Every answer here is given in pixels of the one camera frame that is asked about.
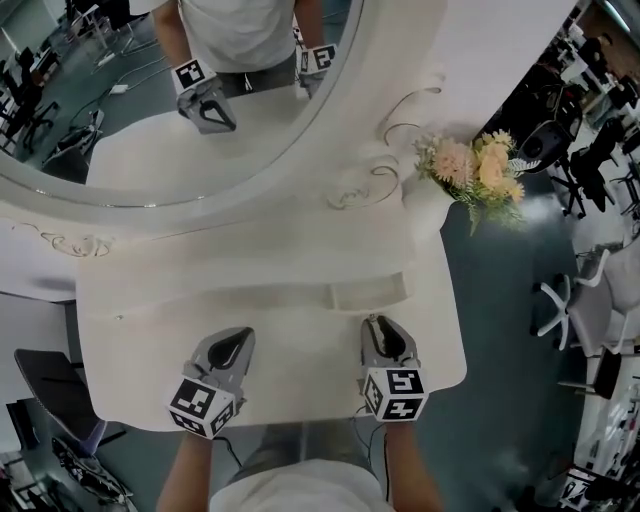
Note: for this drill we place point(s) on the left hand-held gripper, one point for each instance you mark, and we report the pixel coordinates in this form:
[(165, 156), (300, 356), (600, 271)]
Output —
[(200, 405)]

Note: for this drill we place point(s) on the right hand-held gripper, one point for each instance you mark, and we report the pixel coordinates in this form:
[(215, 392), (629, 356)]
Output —
[(395, 395)]

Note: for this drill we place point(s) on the white ornate dressing table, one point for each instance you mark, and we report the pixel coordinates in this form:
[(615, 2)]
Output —
[(300, 360)]

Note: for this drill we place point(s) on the black wheeled robot base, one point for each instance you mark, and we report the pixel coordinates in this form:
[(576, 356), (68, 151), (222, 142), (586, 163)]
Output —
[(545, 135)]

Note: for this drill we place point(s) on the person's right forearm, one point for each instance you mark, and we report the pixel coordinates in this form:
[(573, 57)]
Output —
[(412, 465)]

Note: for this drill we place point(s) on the person's left forearm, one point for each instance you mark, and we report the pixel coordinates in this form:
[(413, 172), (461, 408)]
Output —
[(187, 475)]

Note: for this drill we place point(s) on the oval white-framed mirror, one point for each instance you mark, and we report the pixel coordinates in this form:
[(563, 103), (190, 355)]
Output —
[(150, 150)]

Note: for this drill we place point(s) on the person's grey trousers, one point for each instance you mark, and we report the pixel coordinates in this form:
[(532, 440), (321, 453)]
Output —
[(300, 440)]

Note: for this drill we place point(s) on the white vase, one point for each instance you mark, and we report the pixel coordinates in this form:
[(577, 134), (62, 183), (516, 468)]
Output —
[(425, 205)]

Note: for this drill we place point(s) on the person's white shirt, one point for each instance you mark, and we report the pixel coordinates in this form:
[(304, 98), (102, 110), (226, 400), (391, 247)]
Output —
[(300, 487)]

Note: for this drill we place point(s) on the dark blue chair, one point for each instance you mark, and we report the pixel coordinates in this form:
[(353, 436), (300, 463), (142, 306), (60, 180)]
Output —
[(55, 385)]

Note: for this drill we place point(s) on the black equipment pile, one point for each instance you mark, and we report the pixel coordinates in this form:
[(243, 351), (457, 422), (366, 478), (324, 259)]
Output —
[(90, 475)]

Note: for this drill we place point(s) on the pale yellow flower bouquet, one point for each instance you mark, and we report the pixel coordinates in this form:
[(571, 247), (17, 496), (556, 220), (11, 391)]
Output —
[(480, 170)]

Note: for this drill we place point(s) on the white mesh office chair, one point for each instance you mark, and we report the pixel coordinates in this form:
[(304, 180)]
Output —
[(595, 300)]

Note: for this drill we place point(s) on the black stool with wooden legs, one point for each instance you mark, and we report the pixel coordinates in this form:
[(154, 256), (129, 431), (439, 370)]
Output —
[(607, 375)]

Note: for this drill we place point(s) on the black office chair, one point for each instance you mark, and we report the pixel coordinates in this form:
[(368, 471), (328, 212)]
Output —
[(590, 175)]

